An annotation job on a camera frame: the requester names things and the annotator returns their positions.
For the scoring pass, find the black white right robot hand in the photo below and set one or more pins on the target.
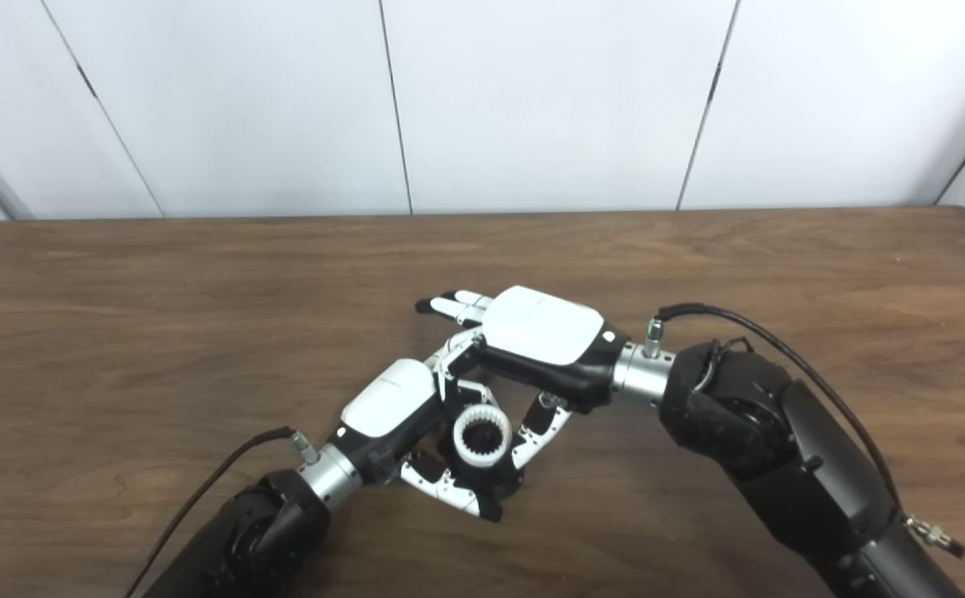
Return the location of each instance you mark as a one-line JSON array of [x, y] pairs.
[[545, 324]]

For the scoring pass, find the round black part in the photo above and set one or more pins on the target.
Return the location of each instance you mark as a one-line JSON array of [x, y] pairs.
[[482, 438]]

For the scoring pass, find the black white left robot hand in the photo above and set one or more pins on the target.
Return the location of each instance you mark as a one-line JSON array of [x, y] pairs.
[[391, 403]]

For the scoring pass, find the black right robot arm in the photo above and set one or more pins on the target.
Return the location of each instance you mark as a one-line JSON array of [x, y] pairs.
[[790, 448]]

